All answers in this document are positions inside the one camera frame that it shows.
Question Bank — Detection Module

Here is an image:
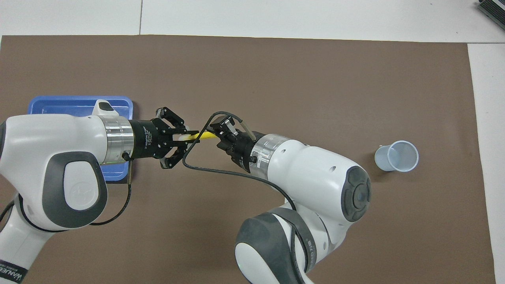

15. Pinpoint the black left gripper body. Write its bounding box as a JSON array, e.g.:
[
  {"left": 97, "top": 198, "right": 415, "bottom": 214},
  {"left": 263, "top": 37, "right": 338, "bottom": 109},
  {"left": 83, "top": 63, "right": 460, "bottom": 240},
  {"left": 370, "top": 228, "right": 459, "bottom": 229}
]
[{"left": 129, "top": 118, "right": 176, "bottom": 161}]

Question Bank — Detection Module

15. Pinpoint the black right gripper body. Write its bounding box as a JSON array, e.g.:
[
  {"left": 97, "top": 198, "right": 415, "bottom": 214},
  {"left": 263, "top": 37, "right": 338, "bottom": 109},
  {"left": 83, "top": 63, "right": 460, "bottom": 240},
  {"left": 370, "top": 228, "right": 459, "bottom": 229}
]
[{"left": 223, "top": 132, "right": 263, "bottom": 174}]

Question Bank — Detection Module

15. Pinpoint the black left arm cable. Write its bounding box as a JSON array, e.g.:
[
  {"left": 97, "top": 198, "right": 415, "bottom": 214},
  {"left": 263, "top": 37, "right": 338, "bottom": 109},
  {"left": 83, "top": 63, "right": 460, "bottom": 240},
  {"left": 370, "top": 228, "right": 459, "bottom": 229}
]
[{"left": 0, "top": 152, "right": 133, "bottom": 233}]

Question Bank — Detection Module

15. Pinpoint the grey ribbed device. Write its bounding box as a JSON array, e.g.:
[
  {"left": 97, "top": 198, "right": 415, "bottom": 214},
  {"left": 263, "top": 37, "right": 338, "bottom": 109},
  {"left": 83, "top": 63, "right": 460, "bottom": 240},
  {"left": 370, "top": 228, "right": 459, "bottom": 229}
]
[{"left": 477, "top": 0, "right": 505, "bottom": 30}]

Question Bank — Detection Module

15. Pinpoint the brown table mat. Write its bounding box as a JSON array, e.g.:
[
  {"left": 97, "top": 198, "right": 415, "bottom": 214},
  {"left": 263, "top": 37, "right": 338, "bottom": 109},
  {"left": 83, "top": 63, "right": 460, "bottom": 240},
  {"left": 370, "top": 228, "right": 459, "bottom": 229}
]
[{"left": 0, "top": 35, "right": 497, "bottom": 284}]

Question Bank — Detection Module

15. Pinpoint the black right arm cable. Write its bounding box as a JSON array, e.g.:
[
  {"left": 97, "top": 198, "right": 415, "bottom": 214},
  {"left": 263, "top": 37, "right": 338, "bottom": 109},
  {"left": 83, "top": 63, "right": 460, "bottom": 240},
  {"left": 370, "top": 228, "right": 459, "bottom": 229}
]
[{"left": 182, "top": 112, "right": 316, "bottom": 273}]

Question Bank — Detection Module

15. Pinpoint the yellow marker pen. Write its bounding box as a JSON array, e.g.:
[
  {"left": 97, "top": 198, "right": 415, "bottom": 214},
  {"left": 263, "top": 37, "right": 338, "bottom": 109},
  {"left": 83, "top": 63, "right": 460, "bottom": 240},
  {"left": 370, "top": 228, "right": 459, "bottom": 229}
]
[{"left": 176, "top": 131, "right": 218, "bottom": 143}]

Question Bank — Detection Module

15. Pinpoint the blue plastic tray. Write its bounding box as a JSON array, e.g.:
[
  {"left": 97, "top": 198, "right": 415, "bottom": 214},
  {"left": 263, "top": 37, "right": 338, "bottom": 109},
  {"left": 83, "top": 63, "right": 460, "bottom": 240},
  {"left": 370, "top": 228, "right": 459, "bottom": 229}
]
[{"left": 28, "top": 96, "right": 134, "bottom": 182}]

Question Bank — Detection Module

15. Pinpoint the translucent plastic cup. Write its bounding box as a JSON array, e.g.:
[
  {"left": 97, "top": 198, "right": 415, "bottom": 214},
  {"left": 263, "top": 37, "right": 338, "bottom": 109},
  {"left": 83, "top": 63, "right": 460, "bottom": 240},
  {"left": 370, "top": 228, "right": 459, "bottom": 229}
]
[{"left": 374, "top": 140, "right": 419, "bottom": 173}]

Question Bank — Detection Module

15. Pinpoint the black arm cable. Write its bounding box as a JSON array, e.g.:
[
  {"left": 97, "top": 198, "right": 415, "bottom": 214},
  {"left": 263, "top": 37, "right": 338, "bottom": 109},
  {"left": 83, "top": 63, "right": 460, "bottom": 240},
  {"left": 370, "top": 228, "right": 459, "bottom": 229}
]
[
  {"left": 182, "top": 112, "right": 316, "bottom": 273},
  {"left": 0, "top": 152, "right": 133, "bottom": 233}
]

